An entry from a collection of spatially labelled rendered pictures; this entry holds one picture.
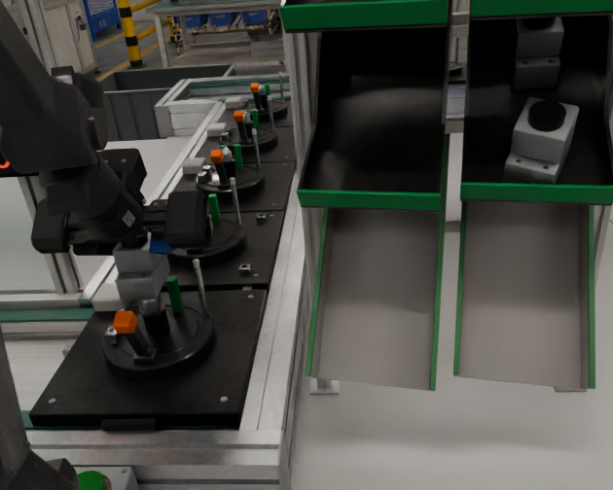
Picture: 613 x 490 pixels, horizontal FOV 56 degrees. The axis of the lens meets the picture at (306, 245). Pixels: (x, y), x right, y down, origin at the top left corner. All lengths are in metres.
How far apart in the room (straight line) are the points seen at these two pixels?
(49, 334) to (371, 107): 0.59
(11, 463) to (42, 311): 0.67
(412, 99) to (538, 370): 0.31
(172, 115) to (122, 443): 1.36
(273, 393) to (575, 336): 0.33
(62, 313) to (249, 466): 0.43
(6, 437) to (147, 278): 0.40
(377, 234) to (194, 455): 0.31
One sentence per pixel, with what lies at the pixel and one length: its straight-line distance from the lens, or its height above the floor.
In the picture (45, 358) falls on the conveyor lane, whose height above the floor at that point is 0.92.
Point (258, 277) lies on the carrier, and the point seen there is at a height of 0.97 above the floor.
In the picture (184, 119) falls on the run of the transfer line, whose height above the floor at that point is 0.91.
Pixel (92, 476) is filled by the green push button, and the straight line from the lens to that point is 0.64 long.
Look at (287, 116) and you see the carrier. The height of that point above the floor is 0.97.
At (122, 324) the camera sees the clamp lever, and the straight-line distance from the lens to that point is 0.66.
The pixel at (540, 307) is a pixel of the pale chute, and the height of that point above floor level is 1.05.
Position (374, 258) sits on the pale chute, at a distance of 0.66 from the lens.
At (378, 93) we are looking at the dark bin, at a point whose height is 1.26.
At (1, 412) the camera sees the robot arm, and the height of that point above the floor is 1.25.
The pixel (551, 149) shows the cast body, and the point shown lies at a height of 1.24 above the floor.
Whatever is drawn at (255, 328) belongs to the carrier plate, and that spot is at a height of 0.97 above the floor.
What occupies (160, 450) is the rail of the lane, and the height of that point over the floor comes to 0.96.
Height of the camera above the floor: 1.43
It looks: 29 degrees down
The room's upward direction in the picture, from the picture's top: 5 degrees counter-clockwise
